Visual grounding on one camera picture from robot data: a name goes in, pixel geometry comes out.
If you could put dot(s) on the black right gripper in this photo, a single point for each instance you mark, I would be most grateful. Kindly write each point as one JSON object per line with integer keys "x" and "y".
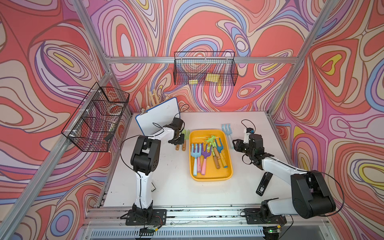
{"x": 237, "y": 147}

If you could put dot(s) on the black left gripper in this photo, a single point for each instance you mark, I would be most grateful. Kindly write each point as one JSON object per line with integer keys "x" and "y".
{"x": 181, "y": 139}

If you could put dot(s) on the green hand fork wooden handle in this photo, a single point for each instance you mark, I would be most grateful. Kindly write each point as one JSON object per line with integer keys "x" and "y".
{"x": 186, "y": 137}

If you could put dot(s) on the yellow plastic storage tray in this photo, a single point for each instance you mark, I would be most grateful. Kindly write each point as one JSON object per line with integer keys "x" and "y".
{"x": 215, "y": 170}

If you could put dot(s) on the green three-prong rake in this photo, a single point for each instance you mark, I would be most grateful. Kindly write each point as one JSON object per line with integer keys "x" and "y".
{"x": 211, "y": 142}

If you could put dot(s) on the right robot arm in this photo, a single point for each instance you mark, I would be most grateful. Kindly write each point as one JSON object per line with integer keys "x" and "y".
{"x": 310, "y": 194}

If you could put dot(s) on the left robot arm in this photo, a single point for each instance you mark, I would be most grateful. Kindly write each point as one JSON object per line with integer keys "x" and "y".
{"x": 145, "y": 159}

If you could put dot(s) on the blue framed whiteboard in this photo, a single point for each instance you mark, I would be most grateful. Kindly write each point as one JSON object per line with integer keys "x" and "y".
{"x": 162, "y": 114}

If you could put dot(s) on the wooden utensils behind whiteboard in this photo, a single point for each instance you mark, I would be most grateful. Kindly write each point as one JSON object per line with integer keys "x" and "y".
{"x": 154, "y": 100}

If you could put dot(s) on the black handheld scanner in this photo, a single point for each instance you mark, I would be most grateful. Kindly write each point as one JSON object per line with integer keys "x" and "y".
{"x": 264, "y": 183}

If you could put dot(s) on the small yellow block in basket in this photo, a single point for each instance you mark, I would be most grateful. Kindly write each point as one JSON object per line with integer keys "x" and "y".
{"x": 193, "y": 81}

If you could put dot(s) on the yellow sponge in basket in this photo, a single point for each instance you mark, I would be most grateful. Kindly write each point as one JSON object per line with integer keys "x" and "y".
{"x": 212, "y": 78}

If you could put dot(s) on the small grey clip device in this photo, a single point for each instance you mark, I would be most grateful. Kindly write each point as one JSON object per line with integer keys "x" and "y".
{"x": 153, "y": 188}

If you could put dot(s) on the green circuit board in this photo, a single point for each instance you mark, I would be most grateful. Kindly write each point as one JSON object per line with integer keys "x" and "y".
{"x": 147, "y": 231}

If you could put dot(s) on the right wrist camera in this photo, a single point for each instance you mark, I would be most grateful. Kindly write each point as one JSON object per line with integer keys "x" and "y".
{"x": 247, "y": 133}

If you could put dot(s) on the teal cultivator yellow handle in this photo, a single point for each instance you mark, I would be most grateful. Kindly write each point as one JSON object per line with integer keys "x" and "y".
{"x": 220, "y": 148}

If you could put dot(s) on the light blue rake wooden handle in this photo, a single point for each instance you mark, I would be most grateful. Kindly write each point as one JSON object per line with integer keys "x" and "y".
{"x": 195, "y": 153}

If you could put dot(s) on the black wire basket back wall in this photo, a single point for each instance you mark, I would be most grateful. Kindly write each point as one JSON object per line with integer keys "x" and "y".
{"x": 194, "y": 65}

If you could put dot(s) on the black wire basket wall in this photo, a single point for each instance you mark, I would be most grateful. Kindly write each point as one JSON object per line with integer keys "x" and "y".
{"x": 194, "y": 65}
{"x": 93, "y": 125}

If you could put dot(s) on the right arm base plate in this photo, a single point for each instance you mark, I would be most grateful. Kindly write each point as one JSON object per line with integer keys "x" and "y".
{"x": 259, "y": 216}

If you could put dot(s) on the black wire basket left wall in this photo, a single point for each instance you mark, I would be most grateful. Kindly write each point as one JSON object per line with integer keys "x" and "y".
{"x": 93, "y": 125}

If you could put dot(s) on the aluminium front rail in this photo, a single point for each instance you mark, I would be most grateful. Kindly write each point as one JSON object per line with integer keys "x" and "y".
{"x": 203, "y": 223}

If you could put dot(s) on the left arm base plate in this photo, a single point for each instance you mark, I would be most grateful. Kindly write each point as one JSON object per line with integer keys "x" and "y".
{"x": 139, "y": 217}

